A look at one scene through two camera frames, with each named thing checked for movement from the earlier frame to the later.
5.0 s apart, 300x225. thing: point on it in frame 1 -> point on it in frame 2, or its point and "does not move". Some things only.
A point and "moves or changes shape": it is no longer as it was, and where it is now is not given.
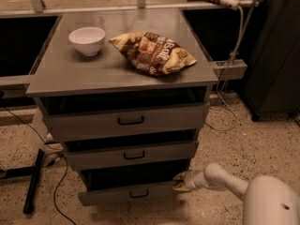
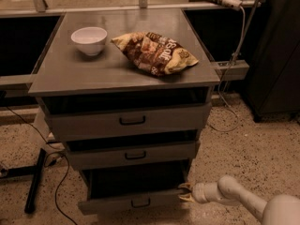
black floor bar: x=29 y=200 does not move
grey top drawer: x=63 y=122 does not move
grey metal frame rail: x=235 y=68 does not move
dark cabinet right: x=271 y=85 does not move
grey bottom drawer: x=148 y=194 moves or changes shape
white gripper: x=192 y=180 -> x=199 y=192
